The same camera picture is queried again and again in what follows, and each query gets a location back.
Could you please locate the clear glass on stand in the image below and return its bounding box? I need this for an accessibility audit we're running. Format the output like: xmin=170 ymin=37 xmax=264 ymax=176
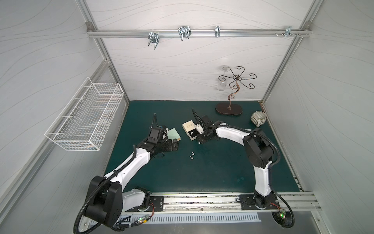
xmin=217 ymin=66 xmax=231 ymax=91

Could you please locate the aluminium cross bar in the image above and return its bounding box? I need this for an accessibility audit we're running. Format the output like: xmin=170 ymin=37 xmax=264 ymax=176
xmin=87 ymin=28 xmax=312 ymax=38

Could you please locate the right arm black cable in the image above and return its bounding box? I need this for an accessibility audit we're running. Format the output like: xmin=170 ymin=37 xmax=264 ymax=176
xmin=270 ymin=187 xmax=296 ymax=229

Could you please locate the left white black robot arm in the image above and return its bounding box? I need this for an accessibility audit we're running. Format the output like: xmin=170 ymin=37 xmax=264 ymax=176
xmin=73 ymin=115 xmax=179 ymax=234

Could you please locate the right metal clamp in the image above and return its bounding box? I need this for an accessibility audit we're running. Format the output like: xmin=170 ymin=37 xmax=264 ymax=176
xmin=274 ymin=26 xmax=301 ymax=38

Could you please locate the cream jewelry box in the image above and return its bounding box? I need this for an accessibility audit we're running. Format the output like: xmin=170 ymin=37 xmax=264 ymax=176
xmin=182 ymin=121 xmax=198 ymax=141

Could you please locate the mint green jewelry box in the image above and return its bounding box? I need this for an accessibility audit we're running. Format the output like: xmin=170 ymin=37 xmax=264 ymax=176
xmin=168 ymin=128 xmax=181 ymax=141

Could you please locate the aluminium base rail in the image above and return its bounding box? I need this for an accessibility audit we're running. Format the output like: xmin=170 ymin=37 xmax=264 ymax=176
xmin=151 ymin=192 xmax=322 ymax=214

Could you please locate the metal clamp hook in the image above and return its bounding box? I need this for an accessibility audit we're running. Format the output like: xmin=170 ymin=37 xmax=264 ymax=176
xmin=148 ymin=32 xmax=160 ymax=50
xmin=178 ymin=26 xmax=191 ymax=41

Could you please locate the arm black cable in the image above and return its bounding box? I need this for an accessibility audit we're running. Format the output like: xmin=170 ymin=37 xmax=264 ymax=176
xmin=270 ymin=187 xmax=296 ymax=229
xmin=106 ymin=214 xmax=141 ymax=232

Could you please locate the grey ribbed ceramic ornament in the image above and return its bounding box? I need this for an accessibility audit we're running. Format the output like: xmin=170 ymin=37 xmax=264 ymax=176
xmin=250 ymin=111 xmax=267 ymax=127

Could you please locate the dark green table mat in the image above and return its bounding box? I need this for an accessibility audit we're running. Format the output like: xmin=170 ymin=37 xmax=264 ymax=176
xmin=98 ymin=100 xmax=301 ymax=194

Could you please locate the middle metal clamp hook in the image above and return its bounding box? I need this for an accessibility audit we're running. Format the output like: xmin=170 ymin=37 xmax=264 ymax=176
xmin=178 ymin=26 xmax=191 ymax=41

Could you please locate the left metal clamp hook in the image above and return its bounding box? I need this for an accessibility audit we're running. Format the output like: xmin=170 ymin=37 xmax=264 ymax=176
xmin=148 ymin=32 xmax=160 ymax=50

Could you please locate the white wire basket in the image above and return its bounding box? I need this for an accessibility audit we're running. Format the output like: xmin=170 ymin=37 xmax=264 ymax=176
xmin=44 ymin=78 xmax=124 ymax=151

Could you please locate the small metal clamp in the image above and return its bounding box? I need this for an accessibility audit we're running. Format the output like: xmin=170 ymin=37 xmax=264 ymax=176
xmin=215 ymin=26 xmax=221 ymax=38

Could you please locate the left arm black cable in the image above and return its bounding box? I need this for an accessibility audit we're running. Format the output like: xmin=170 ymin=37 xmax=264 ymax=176
xmin=106 ymin=214 xmax=141 ymax=232

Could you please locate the black metal jewelry stand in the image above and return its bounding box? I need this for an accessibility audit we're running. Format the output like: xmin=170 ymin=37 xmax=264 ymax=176
xmin=215 ymin=66 xmax=257 ymax=116

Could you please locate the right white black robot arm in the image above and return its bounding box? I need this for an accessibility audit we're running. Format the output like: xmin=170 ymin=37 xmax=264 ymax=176
xmin=192 ymin=109 xmax=281 ymax=210

